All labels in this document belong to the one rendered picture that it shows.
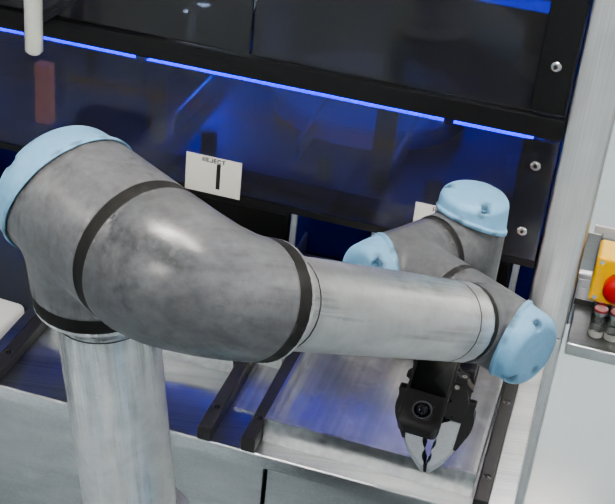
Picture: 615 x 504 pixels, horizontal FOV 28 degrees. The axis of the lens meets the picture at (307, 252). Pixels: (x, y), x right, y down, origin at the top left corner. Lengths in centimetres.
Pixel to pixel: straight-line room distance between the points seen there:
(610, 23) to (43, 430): 118
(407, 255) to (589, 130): 50
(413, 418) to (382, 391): 31
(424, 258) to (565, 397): 204
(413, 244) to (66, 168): 42
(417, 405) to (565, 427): 181
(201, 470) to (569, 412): 130
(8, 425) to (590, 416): 153
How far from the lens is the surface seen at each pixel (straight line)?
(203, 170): 182
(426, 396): 135
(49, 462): 226
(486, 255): 131
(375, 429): 159
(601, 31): 162
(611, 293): 173
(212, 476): 213
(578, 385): 329
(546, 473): 299
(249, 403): 160
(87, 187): 93
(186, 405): 160
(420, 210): 175
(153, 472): 113
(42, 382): 163
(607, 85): 164
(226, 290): 88
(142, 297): 88
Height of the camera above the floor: 187
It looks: 31 degrees down
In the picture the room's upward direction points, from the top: 6 degrees clockwise
